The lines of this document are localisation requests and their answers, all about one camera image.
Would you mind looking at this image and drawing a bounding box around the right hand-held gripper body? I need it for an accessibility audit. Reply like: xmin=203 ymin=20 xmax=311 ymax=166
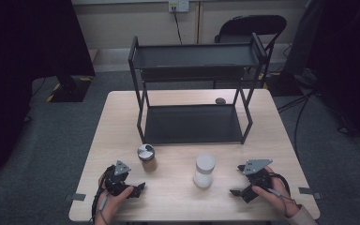
xmin=240 ymin=158 xmax=275 ymax=204

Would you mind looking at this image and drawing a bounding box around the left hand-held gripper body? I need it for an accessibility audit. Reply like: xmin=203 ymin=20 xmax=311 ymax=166
xmin=104 ymin=159 xmax=139 ymax=199

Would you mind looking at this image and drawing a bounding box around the glass jar of brown spice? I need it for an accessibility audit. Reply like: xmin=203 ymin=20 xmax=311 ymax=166
xmin=137 ymin=142 xmax=158 ymax=173

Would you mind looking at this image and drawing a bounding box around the white jar with white lid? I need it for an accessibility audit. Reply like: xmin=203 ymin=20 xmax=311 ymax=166
xmin=193 ymin=152 xmax=217 ymax=189

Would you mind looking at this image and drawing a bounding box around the black metal two-tier rack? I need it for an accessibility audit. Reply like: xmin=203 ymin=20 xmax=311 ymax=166
xmin=127 ymin=32 xmax=275 ymax=147

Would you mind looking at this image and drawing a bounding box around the person's left hand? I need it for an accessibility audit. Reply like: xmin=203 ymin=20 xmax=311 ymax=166
xmin=94 ymin=173 xmax=135 ymax=225

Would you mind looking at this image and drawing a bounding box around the person's right hand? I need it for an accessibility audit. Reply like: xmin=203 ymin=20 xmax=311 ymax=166
xmin=251 ymin=166 xmax=302 ymax=219

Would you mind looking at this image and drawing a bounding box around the grey tape piece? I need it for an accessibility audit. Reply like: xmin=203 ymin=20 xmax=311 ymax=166
xmin=297 ymin=186 xmax=323 ymax=201
xmin=65 ymin=192 xmax=87 ymax=203

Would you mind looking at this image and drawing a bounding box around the black stand base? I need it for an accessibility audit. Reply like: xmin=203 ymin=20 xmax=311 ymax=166
xmin=45 ymin=74 xmax=94 ymax=104

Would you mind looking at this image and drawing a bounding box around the dark curtain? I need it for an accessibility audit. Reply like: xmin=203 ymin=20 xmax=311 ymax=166
xmin=0 ymin=0 xmax=97 ymax=180
xmin=282 ymin=0 xmax=360 ymax=156

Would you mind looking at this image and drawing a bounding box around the thin grey right hand cable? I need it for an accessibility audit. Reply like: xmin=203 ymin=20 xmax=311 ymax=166
xmin=267 ymin=187 xmax=298 ymax=218

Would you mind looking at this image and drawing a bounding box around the thin grey hand cable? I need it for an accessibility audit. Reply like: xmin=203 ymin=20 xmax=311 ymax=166
xmin=97 ymin=194 xmax=110 ymax=225
xmin=267 ymin=187 xmax=298 ymax=218

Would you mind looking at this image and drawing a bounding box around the thin grey left hand cable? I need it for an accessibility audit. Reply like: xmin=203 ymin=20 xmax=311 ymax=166
xmin=97 ymin=194 xmax=110 ymax=225

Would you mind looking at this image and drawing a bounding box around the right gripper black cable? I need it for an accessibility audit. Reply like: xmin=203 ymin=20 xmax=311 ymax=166
xmin=267 ymin=172 xmax=293 ymax=201

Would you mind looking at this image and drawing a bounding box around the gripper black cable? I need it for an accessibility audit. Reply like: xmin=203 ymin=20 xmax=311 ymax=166
xmin=267 ymin=172 xmax=293 ymax=201
xmin=90 ymin=164 xmax=115 ymax=225

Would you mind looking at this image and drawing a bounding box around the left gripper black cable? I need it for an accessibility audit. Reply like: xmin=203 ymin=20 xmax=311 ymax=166
xmin=90 ymin=164 xmax=115 ymax=225

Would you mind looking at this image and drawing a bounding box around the black floor cable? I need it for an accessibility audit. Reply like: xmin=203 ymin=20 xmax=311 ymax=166
xmin=292 ymin=94 xmax=311 ymax=158
xmin=316 ymin=91 xmax=358 ymax=136
xmin=276 ymin=90 xmax=315 ymax=114

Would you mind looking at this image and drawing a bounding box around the black wall outlet cable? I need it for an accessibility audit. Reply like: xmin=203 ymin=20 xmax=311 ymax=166
xmin=172 ymin=7 xmax=184 ymax=45

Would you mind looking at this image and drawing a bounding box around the white wall outlet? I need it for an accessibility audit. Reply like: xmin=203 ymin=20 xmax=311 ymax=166
xmin=168 ymin=0 xmax=190 ymax=14

